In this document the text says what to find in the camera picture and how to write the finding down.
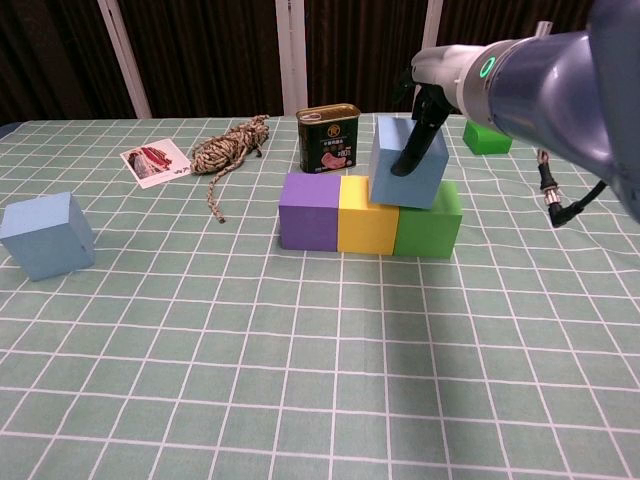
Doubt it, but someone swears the purple foam cube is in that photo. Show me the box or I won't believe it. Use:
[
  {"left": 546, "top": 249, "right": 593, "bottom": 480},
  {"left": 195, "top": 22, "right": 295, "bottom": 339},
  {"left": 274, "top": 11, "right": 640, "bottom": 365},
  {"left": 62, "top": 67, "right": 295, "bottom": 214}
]
[{"left": 278, "top": 172, "right": 344, "bottom": 251}]

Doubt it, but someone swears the green checkered tablecloth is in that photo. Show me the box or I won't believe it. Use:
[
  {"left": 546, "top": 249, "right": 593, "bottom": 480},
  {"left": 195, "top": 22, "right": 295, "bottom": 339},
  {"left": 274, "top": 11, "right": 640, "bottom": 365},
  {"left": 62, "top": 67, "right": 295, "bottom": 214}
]
[{"left": 0, "top": 112, "right": 640, "bottom": 480}]

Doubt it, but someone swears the white photo card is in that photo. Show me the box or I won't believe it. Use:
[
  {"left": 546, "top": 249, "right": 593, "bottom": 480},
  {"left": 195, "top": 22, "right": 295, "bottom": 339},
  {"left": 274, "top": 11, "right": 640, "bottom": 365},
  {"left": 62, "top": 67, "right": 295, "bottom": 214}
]
[{"left": 120, "top": 139, "right": 193, "bottom": 190}]

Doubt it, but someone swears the dark green luncheon meat can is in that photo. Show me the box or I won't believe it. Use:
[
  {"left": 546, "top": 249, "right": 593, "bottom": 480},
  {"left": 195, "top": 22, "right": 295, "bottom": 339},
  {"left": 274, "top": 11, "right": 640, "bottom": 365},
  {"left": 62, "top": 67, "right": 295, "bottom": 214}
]
[{"left": 295, "top": 103, "right": 363, "bottom": 175}]

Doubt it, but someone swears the green foam cube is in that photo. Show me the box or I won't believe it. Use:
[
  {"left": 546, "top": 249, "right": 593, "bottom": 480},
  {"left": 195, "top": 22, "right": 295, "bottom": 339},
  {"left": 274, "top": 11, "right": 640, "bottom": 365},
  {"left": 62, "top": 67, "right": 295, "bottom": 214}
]
[{"left": 393, "top": 180, "right": 463, "bottom": 260}]

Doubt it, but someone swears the green toy building brick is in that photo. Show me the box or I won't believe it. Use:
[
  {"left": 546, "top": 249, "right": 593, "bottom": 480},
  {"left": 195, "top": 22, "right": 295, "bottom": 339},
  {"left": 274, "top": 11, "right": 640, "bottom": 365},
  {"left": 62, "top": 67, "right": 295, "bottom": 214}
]
[{"left": 462, "top": 119, "right": 514, "bottom": 155}]

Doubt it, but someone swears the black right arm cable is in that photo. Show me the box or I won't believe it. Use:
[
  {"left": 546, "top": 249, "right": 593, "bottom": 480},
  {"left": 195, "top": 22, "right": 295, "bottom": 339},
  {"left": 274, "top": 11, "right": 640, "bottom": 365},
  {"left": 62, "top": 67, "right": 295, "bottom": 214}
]
[{"left": 533, "top": 148, "right": 609, "bottom": 229}]

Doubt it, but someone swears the black curtain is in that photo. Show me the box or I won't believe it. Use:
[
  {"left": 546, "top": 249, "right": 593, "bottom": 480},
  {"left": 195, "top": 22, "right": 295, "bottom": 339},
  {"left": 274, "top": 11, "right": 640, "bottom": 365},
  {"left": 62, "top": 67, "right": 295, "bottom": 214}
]
[{"left": 0, "top": 0, "right": 601, "bottom": 126}]

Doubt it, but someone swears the yellow foam cube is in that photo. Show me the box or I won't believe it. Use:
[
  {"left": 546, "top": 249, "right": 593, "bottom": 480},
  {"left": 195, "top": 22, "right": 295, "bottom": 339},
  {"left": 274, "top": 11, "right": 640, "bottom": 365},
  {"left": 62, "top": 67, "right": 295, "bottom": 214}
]
[{"left": 337, "top": 175, "right": 401, "bottom": 255}]

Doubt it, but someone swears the braided rope bundle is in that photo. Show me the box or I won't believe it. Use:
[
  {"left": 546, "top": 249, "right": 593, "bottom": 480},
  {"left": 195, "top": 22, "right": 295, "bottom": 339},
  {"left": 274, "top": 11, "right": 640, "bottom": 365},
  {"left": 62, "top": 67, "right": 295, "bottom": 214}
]
[{"left": 191, "top": 114, "right": 271, "bottom": 225}]

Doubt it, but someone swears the light blue foam cube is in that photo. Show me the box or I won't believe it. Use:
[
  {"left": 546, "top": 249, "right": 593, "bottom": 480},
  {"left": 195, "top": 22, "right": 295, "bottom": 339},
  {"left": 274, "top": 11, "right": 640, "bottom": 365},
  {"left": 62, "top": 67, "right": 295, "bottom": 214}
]
[
  {"left": 0, "top": 192, "right": 96, "bottom": 283},
  {"left": 368, "top": 115, "right": 449, "bottom": 210}
]

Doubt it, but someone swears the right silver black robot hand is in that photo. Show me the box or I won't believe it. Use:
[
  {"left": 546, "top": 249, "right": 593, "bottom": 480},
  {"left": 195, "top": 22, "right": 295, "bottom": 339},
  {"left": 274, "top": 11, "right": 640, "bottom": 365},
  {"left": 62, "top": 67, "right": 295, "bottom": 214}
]
[{"left": 390, "top": 43, "right": 494, "bottom": 177}]

